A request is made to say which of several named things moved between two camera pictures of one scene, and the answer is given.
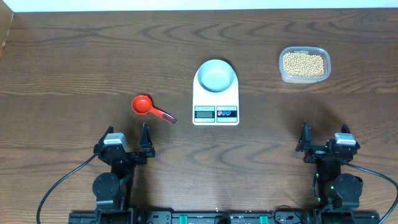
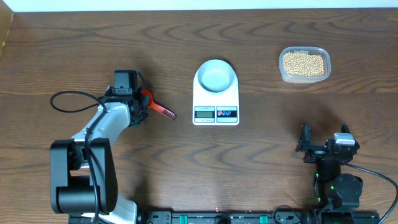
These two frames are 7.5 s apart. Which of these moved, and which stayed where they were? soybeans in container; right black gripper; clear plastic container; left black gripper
Moved: left black gripper
Stayed: right black gripper; soybeans in container; clear plastic container
